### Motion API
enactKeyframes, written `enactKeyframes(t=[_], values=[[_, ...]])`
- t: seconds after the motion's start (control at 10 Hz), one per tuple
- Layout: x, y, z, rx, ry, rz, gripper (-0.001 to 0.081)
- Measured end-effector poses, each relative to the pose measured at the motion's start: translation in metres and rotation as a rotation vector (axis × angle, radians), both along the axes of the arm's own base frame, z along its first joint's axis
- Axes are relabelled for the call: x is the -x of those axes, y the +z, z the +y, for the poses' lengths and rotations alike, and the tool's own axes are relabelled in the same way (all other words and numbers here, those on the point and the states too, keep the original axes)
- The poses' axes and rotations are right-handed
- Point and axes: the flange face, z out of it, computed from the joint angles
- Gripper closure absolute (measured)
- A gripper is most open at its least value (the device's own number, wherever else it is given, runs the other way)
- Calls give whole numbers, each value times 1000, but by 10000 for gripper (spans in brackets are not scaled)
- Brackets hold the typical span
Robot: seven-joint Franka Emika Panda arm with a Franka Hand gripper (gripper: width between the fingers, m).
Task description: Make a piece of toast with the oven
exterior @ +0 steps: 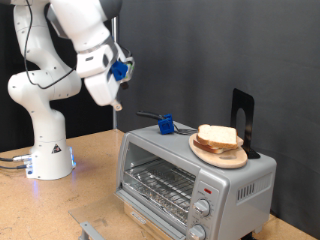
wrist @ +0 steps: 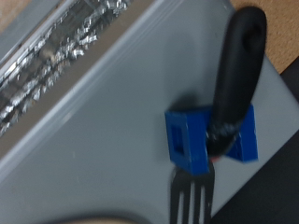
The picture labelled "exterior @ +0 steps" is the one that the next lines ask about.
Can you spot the round wooden cutting board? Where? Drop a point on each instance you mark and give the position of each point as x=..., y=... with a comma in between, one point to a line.
x=230, y=160

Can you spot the dark grey backdrop curtain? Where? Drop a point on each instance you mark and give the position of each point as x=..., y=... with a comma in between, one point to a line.
x=200, y=50

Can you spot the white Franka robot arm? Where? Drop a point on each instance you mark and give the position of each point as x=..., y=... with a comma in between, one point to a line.
x=46, y=133

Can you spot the black metal bookend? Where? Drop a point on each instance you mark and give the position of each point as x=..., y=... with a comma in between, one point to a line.
x=248, y=106

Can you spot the black backdrop curtain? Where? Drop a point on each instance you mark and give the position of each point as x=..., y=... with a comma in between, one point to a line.
x=93, y=123

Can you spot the silver oven knob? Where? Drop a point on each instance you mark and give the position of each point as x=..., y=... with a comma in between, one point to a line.
x=197, y=232
x=202, y=208

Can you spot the aluminium foil oven tray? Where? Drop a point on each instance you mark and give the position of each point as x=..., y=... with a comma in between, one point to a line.
x=143, y=193

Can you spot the metal spatula with blue block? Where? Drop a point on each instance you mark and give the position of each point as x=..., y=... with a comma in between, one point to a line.
x=166, y=125

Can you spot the silver toaster oven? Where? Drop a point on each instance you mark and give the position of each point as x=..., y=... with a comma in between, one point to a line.
x=233, y=186

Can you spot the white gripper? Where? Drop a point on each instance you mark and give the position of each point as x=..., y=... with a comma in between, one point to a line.
x=100, y=90

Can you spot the vertical metal pole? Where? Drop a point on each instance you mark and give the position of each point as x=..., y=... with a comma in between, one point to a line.
x=114, y=120

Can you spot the white wrist camera blue mount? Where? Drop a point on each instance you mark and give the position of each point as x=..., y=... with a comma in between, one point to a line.
x=119, y=70

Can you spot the wooden riser under oven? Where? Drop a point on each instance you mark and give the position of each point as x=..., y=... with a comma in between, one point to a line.
x=156, y=233

